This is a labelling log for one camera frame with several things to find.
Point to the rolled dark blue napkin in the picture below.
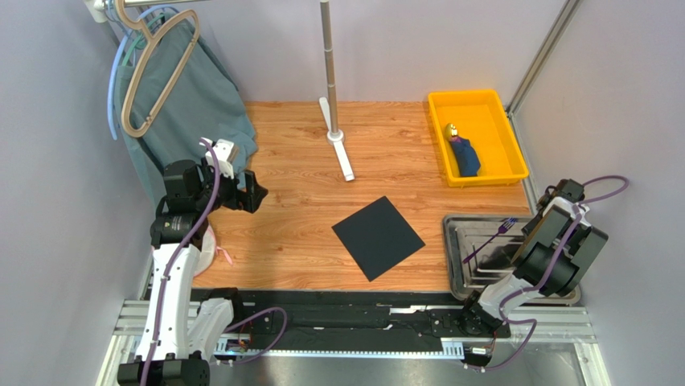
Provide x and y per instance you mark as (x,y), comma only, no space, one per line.
(466,157)

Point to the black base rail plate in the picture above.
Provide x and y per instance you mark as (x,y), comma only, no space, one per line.
(345,322)

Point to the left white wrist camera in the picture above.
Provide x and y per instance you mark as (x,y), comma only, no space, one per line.
(222,157)

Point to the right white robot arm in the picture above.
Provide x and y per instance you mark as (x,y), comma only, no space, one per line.
(558,249)

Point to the metal stand pole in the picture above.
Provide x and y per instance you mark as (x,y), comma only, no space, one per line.
(329,62)

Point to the pink rimmed white mesh basket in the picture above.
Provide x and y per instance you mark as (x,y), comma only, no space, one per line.
(207,247)

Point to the white stand base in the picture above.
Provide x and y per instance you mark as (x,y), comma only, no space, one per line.
(338,144)

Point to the green clothes hanger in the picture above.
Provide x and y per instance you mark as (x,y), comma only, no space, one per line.
(139,42)

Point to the black paper napkin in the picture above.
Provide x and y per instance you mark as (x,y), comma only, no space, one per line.
(378,237)

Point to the teal hanging cloth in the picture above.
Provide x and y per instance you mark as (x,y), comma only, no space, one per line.
(204,103)

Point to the aluminium frame rail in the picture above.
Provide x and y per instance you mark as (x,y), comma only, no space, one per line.
(555,325)

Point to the metal tray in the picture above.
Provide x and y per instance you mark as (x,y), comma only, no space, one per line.
(462,235)

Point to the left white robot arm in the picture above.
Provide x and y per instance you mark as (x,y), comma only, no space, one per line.
(174,351)

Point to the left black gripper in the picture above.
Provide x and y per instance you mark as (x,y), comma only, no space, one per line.
(248,201)

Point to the yellow plastic bin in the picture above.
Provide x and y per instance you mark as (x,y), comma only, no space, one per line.
(479,118)

